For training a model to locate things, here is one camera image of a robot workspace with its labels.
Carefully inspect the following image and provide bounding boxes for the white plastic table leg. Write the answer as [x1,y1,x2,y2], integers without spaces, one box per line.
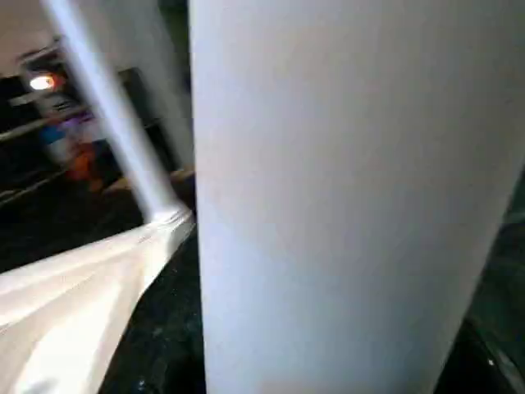
[187,0,525,394]
[39,0,195,228]

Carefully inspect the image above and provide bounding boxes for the white plastic table top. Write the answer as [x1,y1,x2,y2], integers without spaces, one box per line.
[0,208,199,394]

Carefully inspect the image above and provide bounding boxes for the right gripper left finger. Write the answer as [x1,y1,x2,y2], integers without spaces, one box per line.
[97,236,208,394]

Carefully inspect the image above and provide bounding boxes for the red cables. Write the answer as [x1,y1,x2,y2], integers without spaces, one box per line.
[68,146,105,191]

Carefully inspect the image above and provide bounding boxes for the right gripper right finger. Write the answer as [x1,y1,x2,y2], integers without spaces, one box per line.
[433,318,525,394]

